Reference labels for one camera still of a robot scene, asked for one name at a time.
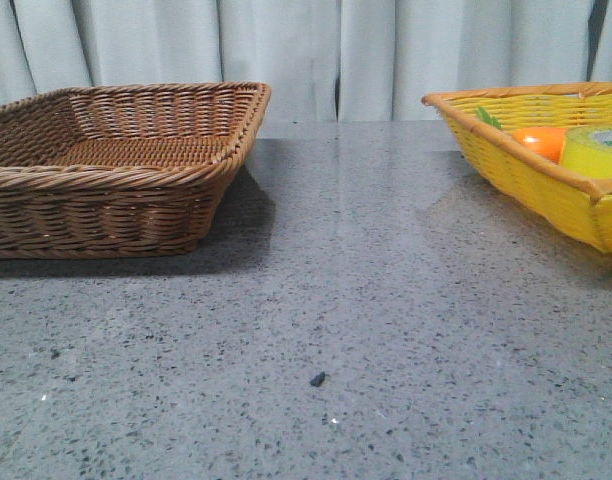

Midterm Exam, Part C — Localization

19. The yellow tape roll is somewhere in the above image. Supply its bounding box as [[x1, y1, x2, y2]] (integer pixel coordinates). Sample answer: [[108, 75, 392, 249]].
[[560, 125, 612, 179]]

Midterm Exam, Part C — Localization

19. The white curtain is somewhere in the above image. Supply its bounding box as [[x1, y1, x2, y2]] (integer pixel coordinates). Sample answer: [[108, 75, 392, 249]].
[[0, 1, 612, 122]]

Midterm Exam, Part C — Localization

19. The brown wicker basket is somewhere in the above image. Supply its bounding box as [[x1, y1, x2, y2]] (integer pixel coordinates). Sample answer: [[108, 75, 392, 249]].
[[0, 82, 271, 259]]

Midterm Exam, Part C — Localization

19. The orange toy carrot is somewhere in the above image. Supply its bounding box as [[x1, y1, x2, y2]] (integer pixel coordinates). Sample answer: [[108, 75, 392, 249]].
[[474, 106, 568, 164]]

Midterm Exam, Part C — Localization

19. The yellow woven basket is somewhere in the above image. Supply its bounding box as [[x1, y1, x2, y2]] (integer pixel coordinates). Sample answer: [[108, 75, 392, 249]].
[[422, 81, 612, 253]]

